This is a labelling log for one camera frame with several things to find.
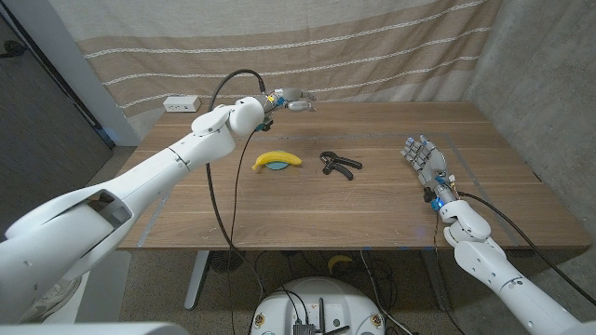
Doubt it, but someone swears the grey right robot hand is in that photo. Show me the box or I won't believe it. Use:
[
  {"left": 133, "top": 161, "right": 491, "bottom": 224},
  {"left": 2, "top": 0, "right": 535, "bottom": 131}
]
[{"left": 400, "top": 134, "right": 460, "bottom": 208}]

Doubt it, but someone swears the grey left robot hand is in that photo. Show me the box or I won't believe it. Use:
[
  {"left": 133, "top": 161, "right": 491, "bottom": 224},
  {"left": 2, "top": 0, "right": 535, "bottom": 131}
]
[{"left": 254, "top": 87, "right": 318, "bottom": 118}]

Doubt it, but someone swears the black hand grip exerciser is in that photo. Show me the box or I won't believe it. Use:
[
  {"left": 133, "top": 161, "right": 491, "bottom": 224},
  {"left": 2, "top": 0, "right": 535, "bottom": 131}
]
[{"left": 318, "top": 150, "right": 364, "bottom": 181}]

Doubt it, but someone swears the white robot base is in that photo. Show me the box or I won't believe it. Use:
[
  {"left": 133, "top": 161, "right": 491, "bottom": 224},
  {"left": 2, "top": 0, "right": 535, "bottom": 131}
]
[{"left": 250, "top": 276, "right": 386, "bottom": 335}]

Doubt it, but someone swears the yellow toy banana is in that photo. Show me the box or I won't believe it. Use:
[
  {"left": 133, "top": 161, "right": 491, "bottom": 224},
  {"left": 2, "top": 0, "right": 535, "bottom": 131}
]
[{"left": 251, "top": 150, "right": 304, "bottom": 172}]

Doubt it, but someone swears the yellow banana on floor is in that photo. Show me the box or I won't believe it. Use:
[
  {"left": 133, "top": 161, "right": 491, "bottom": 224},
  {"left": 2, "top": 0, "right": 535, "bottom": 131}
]
[{"left": 327, "top": 254, "right": 354, "bottom": 275}]

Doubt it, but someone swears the beige striped curtain backdrop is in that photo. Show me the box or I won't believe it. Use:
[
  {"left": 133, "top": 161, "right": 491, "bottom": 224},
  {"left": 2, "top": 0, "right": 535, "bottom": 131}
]
[{"left": 48, "top": 0, "right": 504, "bottom": 141}]

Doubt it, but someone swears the white power strip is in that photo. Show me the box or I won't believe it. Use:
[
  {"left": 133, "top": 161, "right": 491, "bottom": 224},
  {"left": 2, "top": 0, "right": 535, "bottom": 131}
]
[{"left": 162, "top": 95, "right": 202, "bottom": 114}]

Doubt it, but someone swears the grey table leg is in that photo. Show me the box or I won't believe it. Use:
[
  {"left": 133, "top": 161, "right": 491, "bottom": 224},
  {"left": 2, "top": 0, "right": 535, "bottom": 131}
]
[{"left": 421, "top": 248, "right": 453, "bottom": 312}]

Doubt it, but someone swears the black round floor fan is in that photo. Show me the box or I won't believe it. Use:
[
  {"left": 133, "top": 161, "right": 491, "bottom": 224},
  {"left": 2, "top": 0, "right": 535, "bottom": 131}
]
[{"left": 208, "top": 249, "right": 247, "bottom": 274}]

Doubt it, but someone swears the white table leg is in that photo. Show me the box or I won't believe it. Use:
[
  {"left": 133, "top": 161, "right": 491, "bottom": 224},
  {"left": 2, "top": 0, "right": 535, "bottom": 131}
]
[{"left": 183, "top": 249, "right": 210, "bottom": 312}]

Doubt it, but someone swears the white sneaker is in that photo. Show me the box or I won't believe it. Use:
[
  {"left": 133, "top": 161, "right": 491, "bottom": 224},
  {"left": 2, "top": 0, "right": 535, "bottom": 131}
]
[{"left": 18, "top": 276, "right": 83, "bottom": 325}]

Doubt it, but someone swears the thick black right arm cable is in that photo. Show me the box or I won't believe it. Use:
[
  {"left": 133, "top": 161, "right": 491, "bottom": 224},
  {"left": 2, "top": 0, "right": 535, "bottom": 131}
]
[{"left": 458, "top": 190, "right": 596, "bottom": 307}]

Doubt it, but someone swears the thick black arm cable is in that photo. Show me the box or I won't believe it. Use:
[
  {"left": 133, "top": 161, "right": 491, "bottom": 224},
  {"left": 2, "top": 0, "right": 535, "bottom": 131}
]
[
  {"left": 458, "top": 190, "right": 596, "bottom": 307},
  {"left": 204, "top": 69, "right": 267, "bottom": 327}
]

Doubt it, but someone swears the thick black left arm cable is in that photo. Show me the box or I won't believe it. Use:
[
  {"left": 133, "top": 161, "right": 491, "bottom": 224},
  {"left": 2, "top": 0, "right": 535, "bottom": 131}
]
[{"left": 204, "top": 69, "right": 267, "bottom": 327}]

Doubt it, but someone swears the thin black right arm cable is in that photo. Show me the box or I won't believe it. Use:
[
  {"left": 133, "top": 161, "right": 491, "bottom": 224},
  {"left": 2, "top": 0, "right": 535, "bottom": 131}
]
[{"left": 431, "top": 211, "right": 462, "bottom": 335}]

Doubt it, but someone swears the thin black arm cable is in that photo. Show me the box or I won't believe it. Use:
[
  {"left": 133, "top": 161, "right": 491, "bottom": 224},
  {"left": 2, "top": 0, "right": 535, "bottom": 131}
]
[
  {"left": 227, "top": 131, "right": 256, "bottom": 335},
  {"left": 431, "top": 211, "right": 462, "bottom": 335}
]

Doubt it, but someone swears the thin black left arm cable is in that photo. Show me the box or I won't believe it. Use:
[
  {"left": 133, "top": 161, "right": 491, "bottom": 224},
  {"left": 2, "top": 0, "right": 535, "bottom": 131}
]
[{"left": 227, "top": 131, "right": 256, "bottom": 335}]

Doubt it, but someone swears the grey floor cable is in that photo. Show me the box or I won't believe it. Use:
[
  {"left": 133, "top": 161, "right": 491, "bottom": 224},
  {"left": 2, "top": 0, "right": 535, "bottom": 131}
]
[{"left": 359, "top": 249, "right": 413, "bottom": 335}]

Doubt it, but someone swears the black door handle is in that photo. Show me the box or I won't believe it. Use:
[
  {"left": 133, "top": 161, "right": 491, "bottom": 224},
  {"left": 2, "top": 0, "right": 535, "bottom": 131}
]
[{"left": 0, "top": 40, "right": 28, "bottom": 60}]

